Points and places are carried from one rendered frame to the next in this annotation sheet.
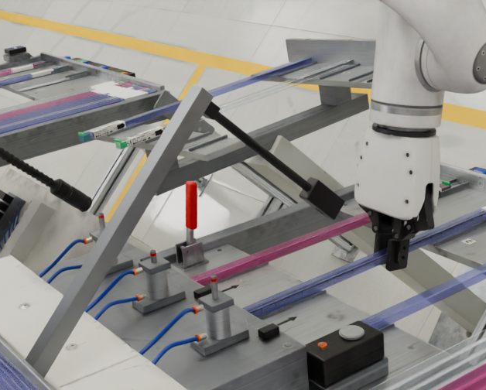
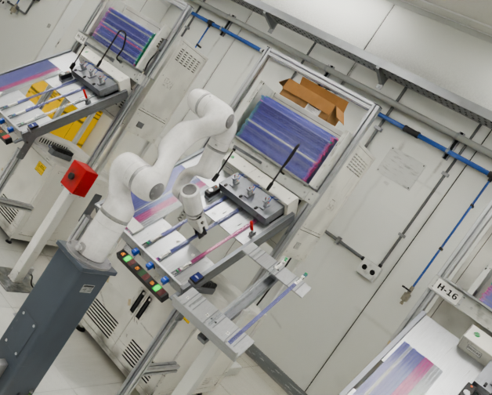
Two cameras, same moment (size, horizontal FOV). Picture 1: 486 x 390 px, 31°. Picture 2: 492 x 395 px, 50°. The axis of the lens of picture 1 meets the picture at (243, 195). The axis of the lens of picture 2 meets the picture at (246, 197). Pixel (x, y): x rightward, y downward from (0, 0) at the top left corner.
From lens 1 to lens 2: 309 cm
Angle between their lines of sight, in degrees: 116
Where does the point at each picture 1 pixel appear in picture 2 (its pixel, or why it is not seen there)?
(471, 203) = (171, 263)
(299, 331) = (222, 209)
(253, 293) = (233, 222)
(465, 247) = (179, 238)
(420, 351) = not seen: hidden behind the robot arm
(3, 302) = (279, 188)
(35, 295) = (273, 190)
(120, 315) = (255, 191)
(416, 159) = not seen: hidden behind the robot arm
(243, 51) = not seen: outside the picture
